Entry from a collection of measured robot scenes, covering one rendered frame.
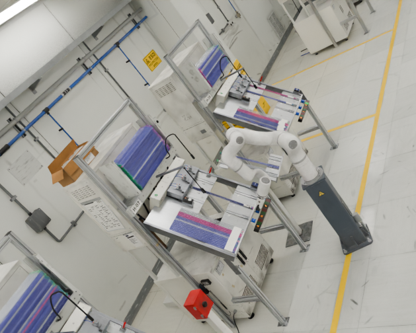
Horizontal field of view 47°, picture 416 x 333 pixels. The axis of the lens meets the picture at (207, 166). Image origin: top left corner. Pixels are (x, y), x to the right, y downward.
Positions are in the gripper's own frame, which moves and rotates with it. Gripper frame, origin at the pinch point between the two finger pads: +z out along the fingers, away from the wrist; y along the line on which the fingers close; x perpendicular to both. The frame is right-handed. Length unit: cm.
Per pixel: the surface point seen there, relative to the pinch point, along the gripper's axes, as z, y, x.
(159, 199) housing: -6, -28, 70
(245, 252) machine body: 48.6, -8.1, 0.7
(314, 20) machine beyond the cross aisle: 61, 451, 35
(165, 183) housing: -6, -12, 73
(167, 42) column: 63, 285, 204
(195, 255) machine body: 49, -27, 37
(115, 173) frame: -28, -38, 101
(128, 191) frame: -14, -38, 90
